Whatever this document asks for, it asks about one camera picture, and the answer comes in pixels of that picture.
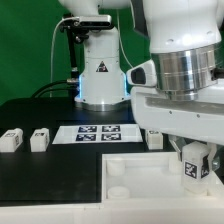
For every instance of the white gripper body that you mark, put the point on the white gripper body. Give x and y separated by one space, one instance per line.
194 120

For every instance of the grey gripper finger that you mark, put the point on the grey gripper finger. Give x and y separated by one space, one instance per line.
213 159
177 143

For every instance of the white square table top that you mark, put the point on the white square table top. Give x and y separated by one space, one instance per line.
143 175

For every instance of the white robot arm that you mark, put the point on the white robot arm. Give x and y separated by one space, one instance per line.
176 91

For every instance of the white L-shaped obstacle fence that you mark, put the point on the white L-shaped obstacle fence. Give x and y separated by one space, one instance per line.
205 209

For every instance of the white sheet with AprilTags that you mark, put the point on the white sheet with AprilTags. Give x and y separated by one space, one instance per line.
110 133

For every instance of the black camera on stand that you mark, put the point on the black camera on stand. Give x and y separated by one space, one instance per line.
77 29

